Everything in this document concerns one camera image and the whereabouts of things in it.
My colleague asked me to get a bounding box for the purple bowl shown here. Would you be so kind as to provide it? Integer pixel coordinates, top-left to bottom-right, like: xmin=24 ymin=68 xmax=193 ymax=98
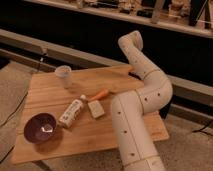
xmin=24 ymin=113 xmax=57 ymax=144

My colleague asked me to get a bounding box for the orange carrot toy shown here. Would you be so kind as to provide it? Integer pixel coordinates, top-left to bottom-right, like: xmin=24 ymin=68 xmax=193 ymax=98
xmin=88 ymin=90 xmax=109 ymax=102

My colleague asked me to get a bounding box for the beige eraser block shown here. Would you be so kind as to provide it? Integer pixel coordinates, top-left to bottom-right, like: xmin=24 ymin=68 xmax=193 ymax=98
xmin=88 ymin=100 xmax=105 ymax=118

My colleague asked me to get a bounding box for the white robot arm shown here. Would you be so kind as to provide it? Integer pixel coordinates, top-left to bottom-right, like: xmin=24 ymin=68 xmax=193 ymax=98
xmin=111 ymin=31 xmax=173 ymax=171

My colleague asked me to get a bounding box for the black cable right floor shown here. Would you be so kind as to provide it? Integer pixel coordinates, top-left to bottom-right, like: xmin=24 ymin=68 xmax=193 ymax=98
xmin=192 ymin=118 xmax=213 ymax=137

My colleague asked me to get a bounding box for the white labelled bottle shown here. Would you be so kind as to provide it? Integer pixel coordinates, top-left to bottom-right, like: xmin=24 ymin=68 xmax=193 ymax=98
xmin=58 ymin=95 xmax=87 ymax=128

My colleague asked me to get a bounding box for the translucent plastic cup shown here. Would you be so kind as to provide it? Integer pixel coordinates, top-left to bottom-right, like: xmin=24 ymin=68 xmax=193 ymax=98
xmin=54 ymin=65 xmax=72 ymax=89

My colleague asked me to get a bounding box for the cluttered wooden shelf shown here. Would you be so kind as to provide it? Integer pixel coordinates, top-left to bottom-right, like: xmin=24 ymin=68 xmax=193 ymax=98
xmin=25 ymin=0 xmax=213 ymax=39

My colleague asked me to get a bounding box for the long wooden bench rail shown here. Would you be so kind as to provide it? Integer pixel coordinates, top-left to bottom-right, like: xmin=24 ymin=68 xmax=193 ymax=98
xmin=0 ymin=29 xmax=213 ymax=107

